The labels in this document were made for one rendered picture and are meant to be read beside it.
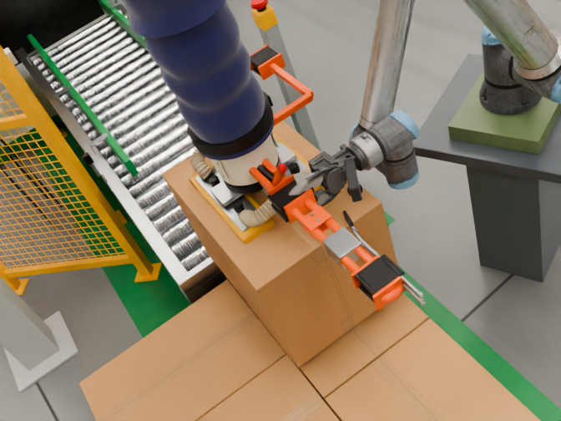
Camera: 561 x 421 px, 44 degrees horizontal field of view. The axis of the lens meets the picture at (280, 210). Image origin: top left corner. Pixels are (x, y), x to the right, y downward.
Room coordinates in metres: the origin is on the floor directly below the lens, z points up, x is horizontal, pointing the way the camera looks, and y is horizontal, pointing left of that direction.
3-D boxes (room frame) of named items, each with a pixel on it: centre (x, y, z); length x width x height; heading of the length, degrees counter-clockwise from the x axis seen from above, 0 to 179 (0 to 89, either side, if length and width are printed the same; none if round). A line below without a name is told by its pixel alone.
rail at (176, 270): (2.77, 0.71, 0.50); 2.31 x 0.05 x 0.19; 15
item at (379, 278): (0.91, -0.13, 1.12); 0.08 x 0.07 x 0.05; 16
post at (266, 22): (2.42, -0.24, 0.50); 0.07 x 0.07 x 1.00; 15
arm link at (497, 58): (1.61, -0.83, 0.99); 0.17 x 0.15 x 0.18; 14
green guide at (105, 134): (3.13, 0.75, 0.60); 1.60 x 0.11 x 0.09; 15
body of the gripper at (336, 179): (1.28, -0.17, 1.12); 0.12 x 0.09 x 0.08; 105
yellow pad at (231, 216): (1.46, 0.12, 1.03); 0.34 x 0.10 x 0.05; 16
